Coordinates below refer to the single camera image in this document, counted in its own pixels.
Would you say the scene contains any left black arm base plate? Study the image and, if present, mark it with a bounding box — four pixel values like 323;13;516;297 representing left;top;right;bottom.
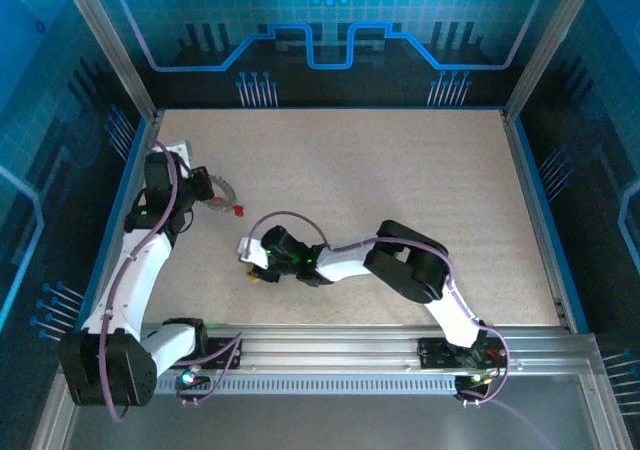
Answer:
192;336;244;370

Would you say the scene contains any right aluminium frame post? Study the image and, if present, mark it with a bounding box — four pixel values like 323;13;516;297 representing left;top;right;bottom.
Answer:
503;0;604;122

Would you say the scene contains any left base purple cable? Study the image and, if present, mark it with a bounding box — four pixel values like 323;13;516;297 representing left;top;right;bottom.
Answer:
174;330;244;407

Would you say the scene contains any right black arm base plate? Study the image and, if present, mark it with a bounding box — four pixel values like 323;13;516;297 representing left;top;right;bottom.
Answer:
416;336;510;370

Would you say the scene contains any grey metal panel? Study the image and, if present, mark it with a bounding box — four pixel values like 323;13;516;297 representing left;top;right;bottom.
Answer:
29;372;632;450

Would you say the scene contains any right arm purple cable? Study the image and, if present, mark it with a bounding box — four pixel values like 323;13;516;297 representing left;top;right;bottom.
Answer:
248;210;490;332

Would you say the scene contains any aluminium mounting rail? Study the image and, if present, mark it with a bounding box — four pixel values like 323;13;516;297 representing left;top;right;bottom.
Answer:
139;323;601;374

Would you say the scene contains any left aluminium frame post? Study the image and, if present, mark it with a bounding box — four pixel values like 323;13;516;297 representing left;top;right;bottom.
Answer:
55;0;160;122

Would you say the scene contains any right lit controller board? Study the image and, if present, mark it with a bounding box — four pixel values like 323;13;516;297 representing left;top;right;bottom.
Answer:
455;372;494;389

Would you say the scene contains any aluminium frame post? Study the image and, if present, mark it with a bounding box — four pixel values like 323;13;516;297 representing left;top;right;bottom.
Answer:
503;0;604;122
55;0;160;122

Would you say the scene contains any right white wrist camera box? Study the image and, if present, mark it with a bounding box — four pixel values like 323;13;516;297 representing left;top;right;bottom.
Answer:
237;237;272;271

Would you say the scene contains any left aluminium side rail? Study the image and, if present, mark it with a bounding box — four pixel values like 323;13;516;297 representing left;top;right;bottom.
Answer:
74;109;165;332

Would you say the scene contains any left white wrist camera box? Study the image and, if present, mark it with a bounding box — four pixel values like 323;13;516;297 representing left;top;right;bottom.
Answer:
162;139;194;171

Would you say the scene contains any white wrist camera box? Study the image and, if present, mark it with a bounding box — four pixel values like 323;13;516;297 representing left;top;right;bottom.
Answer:
162;139;194;171
237;237;272;271

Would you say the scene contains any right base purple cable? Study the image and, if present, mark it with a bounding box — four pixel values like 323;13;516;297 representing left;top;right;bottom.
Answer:
458;322;511;407

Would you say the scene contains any aluminium side rail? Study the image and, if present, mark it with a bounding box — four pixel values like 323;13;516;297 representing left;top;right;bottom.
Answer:
501;109;584;332
74;109;165;332

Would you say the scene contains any large grey keyring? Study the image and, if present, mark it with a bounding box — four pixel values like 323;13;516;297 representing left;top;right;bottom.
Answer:
202;173;242;215

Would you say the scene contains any left lit controller board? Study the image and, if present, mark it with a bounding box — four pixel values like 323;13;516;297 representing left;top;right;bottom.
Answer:
177;367;211;390

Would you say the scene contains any slotted grey cable duct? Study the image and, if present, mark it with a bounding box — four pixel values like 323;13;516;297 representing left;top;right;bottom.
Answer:
154;376;459;394

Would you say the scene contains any lit controller board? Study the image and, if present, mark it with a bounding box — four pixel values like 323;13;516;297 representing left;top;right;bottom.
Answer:
455;372;494;389
177;367;211;390

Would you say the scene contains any right aluminium side rail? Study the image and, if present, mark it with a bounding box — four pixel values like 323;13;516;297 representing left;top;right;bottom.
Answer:
501;109;584;332

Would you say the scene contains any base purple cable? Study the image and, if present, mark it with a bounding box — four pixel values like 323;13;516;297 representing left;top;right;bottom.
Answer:
458;322;511;407
174;330;244;407

